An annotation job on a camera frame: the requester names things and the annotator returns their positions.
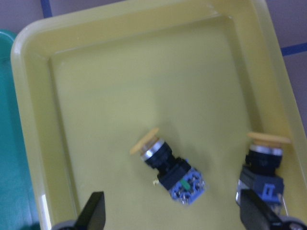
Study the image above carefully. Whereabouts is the yellow plastic tray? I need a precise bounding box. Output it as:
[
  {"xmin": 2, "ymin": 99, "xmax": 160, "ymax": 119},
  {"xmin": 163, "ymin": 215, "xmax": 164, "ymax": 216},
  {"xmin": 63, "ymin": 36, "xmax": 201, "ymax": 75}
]
[{"xmin": 11, "ymin": 0, "xmax": 307, "ymax": 230}]

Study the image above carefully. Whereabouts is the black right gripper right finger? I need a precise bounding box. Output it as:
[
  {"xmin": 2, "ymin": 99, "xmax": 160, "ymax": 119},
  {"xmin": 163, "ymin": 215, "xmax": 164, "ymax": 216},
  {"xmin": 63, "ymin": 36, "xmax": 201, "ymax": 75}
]
[{"xmin": 240, "ymin": 189, "xmax": 283, "ymax": 230}]

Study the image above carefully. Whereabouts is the green plastic tray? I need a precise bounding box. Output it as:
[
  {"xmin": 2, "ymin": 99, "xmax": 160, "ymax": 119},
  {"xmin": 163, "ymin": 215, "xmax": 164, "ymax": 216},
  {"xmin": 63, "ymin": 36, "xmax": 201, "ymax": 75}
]
[{"xmin": 0, "ymin": 29, "xmax": 40, "ymax": 230}]

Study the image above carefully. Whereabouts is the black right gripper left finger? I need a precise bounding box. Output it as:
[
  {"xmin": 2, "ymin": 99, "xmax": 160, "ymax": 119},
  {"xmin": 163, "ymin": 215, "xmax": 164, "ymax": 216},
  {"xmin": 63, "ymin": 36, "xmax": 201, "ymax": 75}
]
[{"xmin": 74, "ymin": 191, "xmax": 106, "ymax": 230}]

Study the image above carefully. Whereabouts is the yellow push button switch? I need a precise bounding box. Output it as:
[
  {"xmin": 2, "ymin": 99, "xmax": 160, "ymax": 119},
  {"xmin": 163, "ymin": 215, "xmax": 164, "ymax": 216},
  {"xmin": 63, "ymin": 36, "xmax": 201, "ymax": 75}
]
[
  {"xmin": 236, "ymin": 132, "xmax": 291, "ymax": 215},
  {"xmin": 130, "ymin": 127, "xmax": 206, "ymax": 206}
]

